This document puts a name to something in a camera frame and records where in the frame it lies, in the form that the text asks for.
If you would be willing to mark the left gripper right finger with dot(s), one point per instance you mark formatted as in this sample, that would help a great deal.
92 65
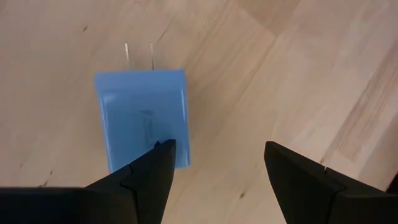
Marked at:
311 196

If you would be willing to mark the lavender wall charger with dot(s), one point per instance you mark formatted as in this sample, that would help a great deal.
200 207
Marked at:
143 102

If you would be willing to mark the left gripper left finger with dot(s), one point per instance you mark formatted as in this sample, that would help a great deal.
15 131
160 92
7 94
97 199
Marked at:
124 199

